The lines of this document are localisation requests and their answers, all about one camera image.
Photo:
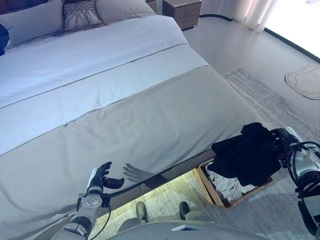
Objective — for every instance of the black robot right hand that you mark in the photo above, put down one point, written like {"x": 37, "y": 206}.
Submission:
{"x": 287, "y": 137}

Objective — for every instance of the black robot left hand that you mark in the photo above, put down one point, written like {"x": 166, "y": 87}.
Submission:
{"x": 98, "y": 175}

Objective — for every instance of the black garment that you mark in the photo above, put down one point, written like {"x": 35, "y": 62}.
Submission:
{"x": 245, "y": 155}

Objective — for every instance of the beige garment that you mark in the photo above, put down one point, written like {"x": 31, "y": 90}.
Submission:
{"x": 225, "y": 187}

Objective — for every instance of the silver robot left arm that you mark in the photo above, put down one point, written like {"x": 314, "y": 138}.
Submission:
{"x": 90, "y": 202}

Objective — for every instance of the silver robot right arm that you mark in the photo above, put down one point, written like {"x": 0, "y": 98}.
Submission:
{"x": 310, "y": 165}

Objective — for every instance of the bed with beige cover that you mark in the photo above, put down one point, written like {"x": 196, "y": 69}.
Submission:
{"x": 150, "y": 120}

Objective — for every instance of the brown wicker basket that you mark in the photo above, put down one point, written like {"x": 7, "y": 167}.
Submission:
{"x": 207, "y": 185}

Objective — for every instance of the silver robot left leg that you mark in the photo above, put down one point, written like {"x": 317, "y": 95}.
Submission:
{"x": 141, "y": 211}

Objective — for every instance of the silver robot leg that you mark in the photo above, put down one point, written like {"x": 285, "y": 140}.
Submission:
{"x": 184, "y": 208}
{"x": 141, "y": 211}

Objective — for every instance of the small outlined floor mat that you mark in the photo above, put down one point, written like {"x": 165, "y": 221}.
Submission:
{"x": 305, "y": 82}

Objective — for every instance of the silver robot right leg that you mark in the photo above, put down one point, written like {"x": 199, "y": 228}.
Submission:
{"x": 184, "y": 208}

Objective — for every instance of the white curtain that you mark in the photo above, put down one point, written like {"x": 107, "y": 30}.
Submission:
{"x": 245, "y": 12}

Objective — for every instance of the patterned beige cushion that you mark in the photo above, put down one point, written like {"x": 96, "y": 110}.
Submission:
{"x": 80, "y": 15}

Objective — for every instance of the brown wooden nightstand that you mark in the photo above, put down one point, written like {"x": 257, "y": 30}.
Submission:
{"x": 182, "y": 12}

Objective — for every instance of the plain grey pillow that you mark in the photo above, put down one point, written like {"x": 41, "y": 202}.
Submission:
{"x": 122, "y": 10}
{"x": 30, "y": 22}

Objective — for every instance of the dark window frame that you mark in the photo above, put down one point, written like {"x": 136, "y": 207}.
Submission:
{"x": 292, "y": 43}

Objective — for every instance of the dark curved floor rail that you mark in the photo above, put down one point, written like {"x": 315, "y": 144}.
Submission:
{"x": 217, "y": 17}

